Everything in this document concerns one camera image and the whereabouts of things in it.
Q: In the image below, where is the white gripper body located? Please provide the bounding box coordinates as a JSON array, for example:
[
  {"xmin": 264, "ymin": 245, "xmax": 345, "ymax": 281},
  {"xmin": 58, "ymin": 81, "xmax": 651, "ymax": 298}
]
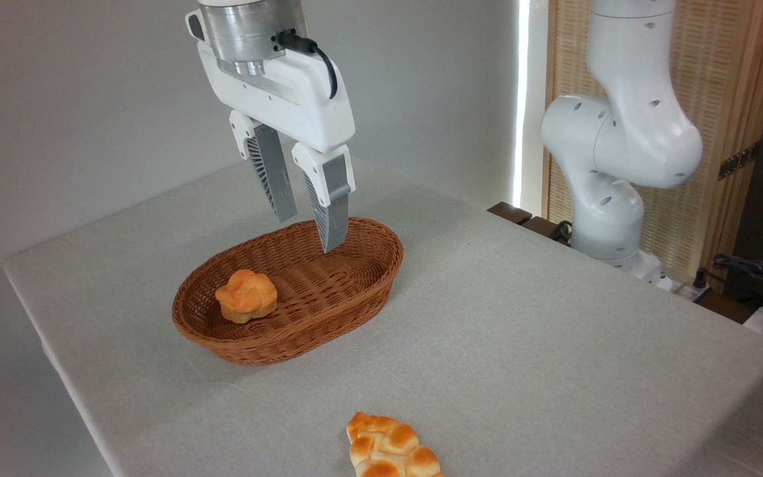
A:
[{"xmin": 186, "ymin": 10, "xmax": 356, "ymax": 152}]

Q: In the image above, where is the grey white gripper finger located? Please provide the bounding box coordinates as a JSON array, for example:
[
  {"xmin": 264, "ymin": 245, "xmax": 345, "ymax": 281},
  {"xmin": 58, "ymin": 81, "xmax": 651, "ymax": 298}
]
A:
[
  {"xmin": 291, "ymin": 142, "xmax": 356, "ymax": 254},
  {"xmin": 229, "ymin": 111, "xmax": 298, "ymax": 223}
]

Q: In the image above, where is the braided orange bread loaf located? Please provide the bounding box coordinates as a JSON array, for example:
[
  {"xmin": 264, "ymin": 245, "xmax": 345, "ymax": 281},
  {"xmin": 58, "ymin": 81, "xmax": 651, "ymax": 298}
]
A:
[{"xmin": 346, "ymin": 411, "xmax": 445, "ymax": 477}]

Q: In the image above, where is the brown wicker basket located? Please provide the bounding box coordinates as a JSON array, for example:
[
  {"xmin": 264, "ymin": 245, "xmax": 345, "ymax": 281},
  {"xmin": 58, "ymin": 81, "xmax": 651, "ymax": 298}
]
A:
[{"xmin": 172, "ymin": 217, "xmax": 404, "ymax": 366}]

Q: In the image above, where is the round orange bread bun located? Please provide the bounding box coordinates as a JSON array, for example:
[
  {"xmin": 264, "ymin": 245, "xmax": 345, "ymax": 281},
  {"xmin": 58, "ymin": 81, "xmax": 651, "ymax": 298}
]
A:
[{"xmin": 215, "ymin": 269, "xmax": 278, "ymax": 324}]

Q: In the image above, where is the dark brown wooden block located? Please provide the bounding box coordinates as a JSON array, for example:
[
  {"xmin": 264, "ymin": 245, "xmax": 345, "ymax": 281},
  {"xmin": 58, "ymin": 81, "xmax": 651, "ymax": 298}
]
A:
[
  {"xmin": 521, "ymin": 216, "xmax": 571, "ymax": 246},
  {"xmin": 487, "ymin": 202, "xmax": 533, "ymax": 226}
]

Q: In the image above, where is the light grey tablecloth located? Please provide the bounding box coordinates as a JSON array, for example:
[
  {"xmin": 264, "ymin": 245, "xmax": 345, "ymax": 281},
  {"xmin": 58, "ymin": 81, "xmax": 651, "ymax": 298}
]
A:
[{"xmin": 3, "ymin": 156, "xmax": 763, "ymax": 477}]

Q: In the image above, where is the white power strip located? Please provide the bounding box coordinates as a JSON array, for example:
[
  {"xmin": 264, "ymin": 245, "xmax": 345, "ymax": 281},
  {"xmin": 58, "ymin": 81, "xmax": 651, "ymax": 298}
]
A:
[{"xmin": 670, "ymin": 278, "xmax": 713, "ymax": 303}]

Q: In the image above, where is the wooden woven screen panel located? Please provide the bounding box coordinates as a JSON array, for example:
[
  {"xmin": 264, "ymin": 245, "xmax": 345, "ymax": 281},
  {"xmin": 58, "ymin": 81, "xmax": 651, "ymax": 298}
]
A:
[{"xmin": 544, "ymin": 0, "xmax": 763, "ymax": 286}]

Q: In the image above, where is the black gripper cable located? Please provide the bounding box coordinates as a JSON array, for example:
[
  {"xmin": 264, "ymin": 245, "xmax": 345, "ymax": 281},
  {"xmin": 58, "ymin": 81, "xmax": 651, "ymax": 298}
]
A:
[{"xmin": 276, "ymin": 30, "xmax": 339, "ymax": 100}]

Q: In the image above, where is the black hinge bracket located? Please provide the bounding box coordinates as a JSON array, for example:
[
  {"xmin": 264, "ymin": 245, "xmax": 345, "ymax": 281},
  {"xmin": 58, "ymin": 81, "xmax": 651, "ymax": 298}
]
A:
[{"xmin": 718, "ymin": 142, "xmax": 761, "ymax": 181}]

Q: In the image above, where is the dark cable bundle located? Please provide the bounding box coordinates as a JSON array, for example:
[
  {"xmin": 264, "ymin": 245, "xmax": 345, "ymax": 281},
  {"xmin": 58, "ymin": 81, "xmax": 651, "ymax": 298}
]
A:
[{"xmin": 711, "ymin": 254, "xmax": 763, "ymax": 299}]

